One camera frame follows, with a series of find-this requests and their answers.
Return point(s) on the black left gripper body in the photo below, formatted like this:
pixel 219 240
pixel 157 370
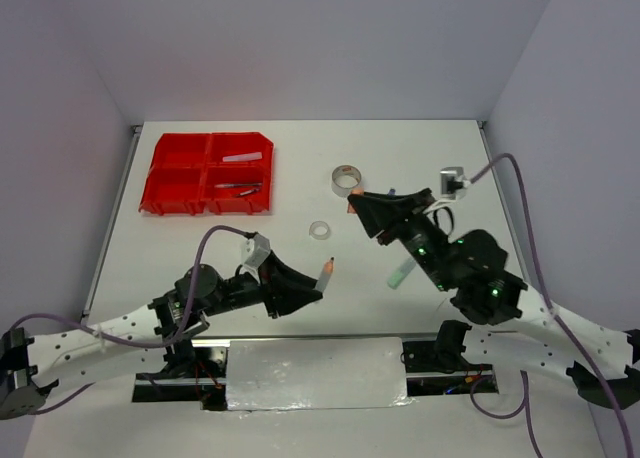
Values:
pixel 244 290

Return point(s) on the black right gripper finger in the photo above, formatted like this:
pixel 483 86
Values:
pixel 421 199
pixel 376 214

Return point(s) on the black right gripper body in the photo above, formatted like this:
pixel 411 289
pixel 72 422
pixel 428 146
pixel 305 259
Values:
pixel 422 239

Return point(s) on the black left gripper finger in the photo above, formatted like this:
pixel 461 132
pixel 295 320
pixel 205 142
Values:
pixel 289 302
pixel 277 273

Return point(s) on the orange-tipped clear highlighter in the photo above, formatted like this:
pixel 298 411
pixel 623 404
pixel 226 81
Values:
pixel 325 276

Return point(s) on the teal ink pen refill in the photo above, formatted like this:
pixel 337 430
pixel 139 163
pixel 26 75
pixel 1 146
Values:
pixel 237 185

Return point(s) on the pink highlighter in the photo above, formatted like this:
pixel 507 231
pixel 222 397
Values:
pixel 245 157

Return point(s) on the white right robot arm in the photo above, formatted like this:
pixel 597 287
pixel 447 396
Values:
pixel 506 321

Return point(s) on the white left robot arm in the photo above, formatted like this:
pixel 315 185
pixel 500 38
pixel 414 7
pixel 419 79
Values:
pixel 153 340

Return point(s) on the large clear tape roll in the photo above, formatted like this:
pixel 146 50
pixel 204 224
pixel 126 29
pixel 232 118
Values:
pixel 345 179

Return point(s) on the green highlighter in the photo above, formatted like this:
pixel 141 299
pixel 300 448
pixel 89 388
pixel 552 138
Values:
pixel 399 275

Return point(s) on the small clear tape roll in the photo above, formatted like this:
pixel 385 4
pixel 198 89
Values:
pixel 319 230

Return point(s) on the red four-compartment bin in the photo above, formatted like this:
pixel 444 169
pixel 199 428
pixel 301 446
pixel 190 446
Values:
pixel 186 166

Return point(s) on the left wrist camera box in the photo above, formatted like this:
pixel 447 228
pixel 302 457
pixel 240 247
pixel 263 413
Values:
pixel 255 251

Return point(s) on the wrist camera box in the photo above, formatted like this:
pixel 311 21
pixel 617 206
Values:
pixel 255 251
pixel 453 186

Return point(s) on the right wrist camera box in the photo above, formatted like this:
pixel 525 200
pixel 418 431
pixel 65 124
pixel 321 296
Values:
pixel 453 186

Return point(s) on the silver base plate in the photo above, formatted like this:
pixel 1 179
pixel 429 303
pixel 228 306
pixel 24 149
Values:
pixel 313 374

